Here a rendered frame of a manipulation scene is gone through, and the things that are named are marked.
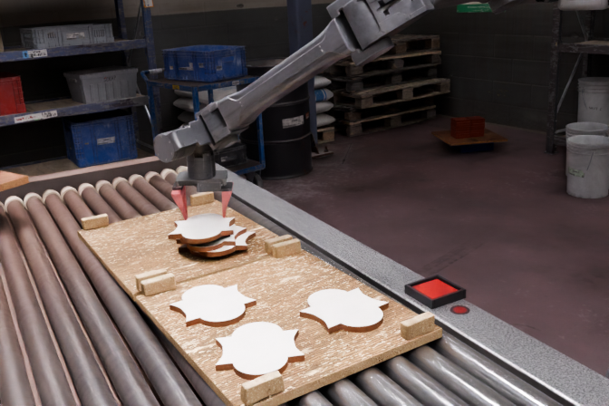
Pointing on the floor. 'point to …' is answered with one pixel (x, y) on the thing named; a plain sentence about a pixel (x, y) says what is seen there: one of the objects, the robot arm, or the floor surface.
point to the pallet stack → (386, 86)
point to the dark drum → (281, 130)
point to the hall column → (302, 24)
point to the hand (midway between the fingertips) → (205, 217)
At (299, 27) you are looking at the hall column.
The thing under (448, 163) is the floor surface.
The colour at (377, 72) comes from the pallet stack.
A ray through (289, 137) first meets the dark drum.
